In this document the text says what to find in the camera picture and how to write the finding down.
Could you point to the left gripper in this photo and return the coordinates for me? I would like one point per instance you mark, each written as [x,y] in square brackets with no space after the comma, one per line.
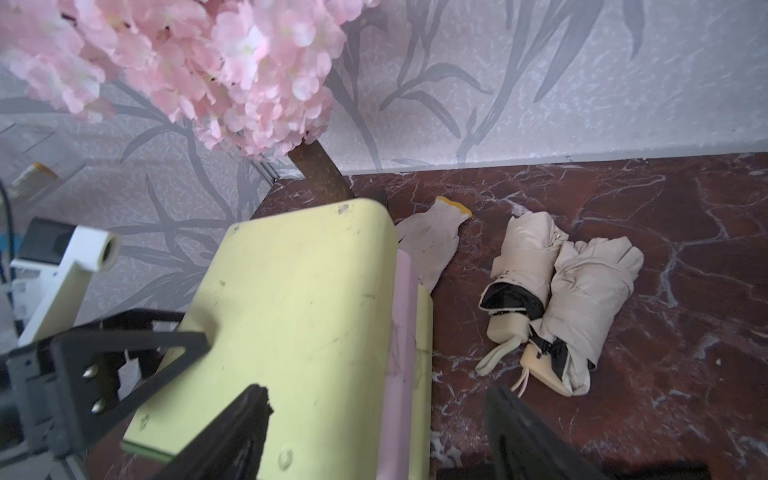
[103,371]

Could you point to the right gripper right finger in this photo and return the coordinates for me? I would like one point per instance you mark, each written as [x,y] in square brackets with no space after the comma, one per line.
[524,447]

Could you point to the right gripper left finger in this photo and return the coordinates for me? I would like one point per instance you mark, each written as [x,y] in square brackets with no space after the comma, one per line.
[231,446]

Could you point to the green pink drawer cabinet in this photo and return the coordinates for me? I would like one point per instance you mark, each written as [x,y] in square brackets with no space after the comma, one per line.
[318,306]

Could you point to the beige folded umbrella left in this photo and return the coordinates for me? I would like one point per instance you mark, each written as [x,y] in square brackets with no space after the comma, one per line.
[520,283]

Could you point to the beige folded umbrella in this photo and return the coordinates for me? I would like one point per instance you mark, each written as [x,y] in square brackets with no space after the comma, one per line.
[592,281]
[520,283]

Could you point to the beige folded umbrella right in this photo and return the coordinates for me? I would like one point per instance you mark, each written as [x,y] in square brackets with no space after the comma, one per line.
[592,281]

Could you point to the white knit glove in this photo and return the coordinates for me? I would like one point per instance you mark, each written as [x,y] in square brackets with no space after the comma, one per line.
[431,238]

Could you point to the pink cherry blossom tree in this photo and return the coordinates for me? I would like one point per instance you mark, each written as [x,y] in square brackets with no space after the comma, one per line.
[250,73]

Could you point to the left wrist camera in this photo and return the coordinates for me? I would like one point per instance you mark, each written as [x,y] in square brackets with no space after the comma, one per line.
[57,261]

